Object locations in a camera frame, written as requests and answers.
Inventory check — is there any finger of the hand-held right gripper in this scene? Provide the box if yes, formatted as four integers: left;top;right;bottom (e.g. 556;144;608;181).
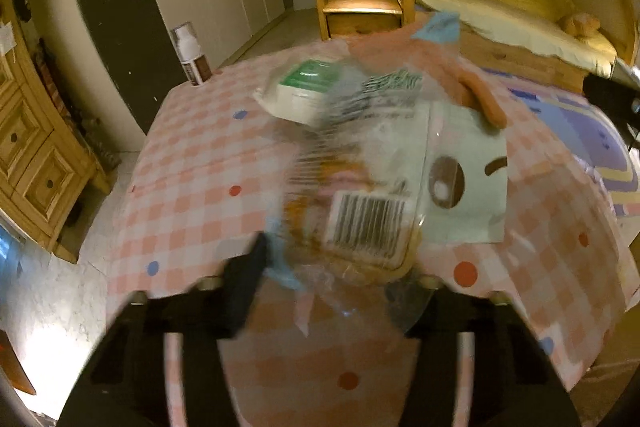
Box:
583;75;640;128

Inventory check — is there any purple rainbow rug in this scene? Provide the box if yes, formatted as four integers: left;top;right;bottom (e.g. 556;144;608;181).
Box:
500;74;640;218

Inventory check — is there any pink checkered tablecloth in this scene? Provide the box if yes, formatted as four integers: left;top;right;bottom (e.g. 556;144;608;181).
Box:
106;34;628;427

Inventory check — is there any white paper carton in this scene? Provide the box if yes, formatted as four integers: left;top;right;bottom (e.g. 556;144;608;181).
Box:
251;59;346;128

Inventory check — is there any wooden bunk bed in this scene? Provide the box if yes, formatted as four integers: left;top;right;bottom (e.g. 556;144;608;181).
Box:
395;0;640;95

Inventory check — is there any pale green eye-print paper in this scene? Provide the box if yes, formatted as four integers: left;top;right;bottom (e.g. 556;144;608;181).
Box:
420;99;508;244

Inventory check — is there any clear plastic food container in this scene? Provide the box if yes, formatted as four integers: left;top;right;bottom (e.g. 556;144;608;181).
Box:
272;64;438;340

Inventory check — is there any black chalkboard panel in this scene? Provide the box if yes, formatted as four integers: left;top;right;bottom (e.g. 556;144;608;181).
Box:
62;0;221;150

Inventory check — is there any pale yellow mattress sheet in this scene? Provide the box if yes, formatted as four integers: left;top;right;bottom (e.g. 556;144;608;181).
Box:
415;0;621;75

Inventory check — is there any dark clutter pile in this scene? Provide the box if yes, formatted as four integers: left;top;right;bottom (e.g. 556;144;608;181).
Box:
35;37;123;172

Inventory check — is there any small white cabinet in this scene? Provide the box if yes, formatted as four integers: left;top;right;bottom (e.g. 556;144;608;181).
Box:
611;56;640;88

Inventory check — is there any white brown spray bottle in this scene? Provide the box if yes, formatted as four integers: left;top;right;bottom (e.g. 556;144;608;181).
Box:
169;22;210;88

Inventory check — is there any tan plush toy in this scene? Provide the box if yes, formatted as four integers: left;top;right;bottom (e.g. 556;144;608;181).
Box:
559;12;601;38

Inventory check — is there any wooden glass-door cabinet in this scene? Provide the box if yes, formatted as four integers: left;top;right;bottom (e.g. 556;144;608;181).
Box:
0;0;113;264

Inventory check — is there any blue snack packet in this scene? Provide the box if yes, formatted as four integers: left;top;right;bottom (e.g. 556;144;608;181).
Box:
264;216;312;293

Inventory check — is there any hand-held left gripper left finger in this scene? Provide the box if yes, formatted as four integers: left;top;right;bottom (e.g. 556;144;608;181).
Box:
59;232;268;427

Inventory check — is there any orange-brown snack packet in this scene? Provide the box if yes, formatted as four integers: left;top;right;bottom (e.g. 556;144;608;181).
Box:
349;26;508;128

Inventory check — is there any dark orange board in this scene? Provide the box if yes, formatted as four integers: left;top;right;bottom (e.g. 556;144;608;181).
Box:
0;329;36;395

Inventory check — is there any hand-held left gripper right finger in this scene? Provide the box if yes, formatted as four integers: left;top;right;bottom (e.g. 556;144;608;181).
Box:
395;274;583;427

